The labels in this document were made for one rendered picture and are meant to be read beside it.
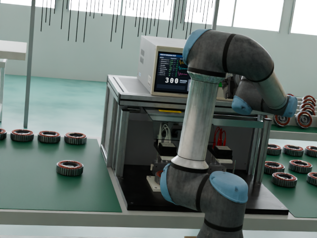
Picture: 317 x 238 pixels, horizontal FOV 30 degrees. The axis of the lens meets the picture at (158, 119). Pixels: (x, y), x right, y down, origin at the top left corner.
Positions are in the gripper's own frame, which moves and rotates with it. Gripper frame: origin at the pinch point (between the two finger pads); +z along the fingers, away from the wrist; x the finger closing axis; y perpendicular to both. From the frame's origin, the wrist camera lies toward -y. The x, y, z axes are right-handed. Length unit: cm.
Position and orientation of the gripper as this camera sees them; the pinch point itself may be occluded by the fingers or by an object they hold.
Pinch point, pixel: (226, 87)
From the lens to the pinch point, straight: 243.0
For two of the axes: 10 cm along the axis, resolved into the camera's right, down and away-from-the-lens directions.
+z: -2.3, 2.0, 9.5
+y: -0.2, 9.8, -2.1
